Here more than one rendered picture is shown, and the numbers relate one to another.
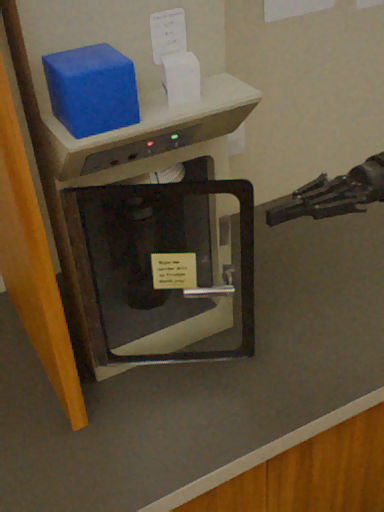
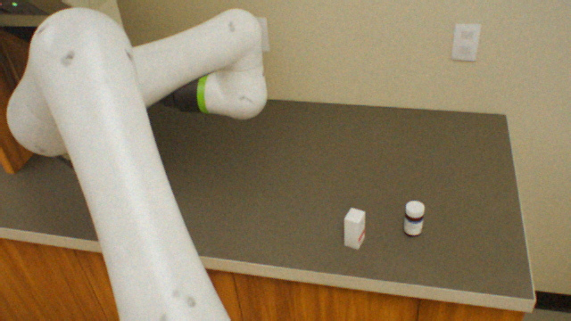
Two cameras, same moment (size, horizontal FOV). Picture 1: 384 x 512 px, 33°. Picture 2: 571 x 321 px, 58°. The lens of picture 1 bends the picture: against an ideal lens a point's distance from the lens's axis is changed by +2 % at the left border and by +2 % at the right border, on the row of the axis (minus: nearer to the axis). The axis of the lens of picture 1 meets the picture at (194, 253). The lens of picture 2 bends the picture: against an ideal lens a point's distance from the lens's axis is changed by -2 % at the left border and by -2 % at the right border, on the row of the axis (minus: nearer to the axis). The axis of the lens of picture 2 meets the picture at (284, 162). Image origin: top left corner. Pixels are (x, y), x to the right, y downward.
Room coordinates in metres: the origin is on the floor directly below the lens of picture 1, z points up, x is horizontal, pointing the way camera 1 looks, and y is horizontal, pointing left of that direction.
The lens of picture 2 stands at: (0.43, -1.21, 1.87)
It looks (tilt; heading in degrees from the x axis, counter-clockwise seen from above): 38 degrees down; 43
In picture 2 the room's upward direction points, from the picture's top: 5 degrees counter-clockwise
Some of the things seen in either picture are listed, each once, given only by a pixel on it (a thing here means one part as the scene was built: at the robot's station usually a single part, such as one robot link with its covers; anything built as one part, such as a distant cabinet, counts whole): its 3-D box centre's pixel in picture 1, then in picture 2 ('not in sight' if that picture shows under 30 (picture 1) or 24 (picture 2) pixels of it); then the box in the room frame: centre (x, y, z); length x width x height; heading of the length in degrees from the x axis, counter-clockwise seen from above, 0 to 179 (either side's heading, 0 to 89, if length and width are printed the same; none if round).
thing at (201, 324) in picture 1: (169, 281); (42, 104); (0.90, 0.05, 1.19); 0.30 x 0.01 x 0.40; 88
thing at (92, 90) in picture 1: (91, 89); not in sight; (0.88, 0.13, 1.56); 0.10 x 0.10 x 0.09; 26
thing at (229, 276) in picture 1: (210, 285); not in sight; (0.87, -0.02, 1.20); 0.10 x 0.05 x 0.03; 88
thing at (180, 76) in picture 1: (180, 78); not in sight; (0.95, 0.00, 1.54); 0.05 x 0.05 x 0.06; 9
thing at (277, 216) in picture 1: (285, 213); not in sight; (0.96, -0.17, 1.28); 0.07 x 0.01 x 0.03; 116
